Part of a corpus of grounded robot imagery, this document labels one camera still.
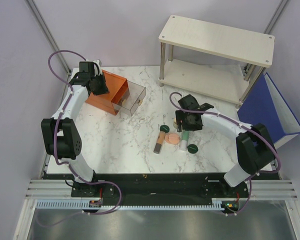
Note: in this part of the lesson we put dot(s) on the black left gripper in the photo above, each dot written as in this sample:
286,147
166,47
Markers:
104,90

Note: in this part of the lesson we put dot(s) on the pink powder puff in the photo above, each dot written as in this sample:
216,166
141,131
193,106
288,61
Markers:
174,138
166,138

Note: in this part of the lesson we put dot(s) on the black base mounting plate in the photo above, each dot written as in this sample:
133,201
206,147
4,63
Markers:
159,189

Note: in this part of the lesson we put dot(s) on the green white tube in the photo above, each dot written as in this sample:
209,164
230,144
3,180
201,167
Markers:
184,140

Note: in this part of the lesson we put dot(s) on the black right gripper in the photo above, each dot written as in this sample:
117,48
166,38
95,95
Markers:
180,115

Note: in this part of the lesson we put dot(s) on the gold lid cream jar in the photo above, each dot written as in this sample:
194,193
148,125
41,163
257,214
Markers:
175,123

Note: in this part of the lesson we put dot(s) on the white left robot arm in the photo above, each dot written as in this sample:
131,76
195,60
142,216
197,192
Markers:
60,135

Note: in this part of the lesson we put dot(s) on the aluminium frame rail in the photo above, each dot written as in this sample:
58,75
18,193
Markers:
262,190

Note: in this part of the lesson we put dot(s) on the white two-tier shelf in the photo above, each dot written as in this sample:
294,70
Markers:
214,60

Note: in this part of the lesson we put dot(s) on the brown foundation tube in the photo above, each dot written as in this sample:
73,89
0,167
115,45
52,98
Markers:
159,142

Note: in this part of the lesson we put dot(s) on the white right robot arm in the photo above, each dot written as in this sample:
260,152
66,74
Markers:
255,150

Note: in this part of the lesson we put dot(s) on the blue file box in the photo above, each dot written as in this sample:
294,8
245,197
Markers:
266,105

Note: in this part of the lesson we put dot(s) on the orange drawer box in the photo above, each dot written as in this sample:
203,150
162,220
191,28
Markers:
118,90

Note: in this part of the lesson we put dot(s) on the white slotted cable duct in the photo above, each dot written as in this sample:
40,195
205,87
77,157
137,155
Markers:
85,204

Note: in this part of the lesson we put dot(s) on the clear drawer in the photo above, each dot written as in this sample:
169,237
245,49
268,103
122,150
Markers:
117,108
130,97

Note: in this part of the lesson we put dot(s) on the dark green round compact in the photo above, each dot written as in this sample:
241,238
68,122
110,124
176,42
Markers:
164,128

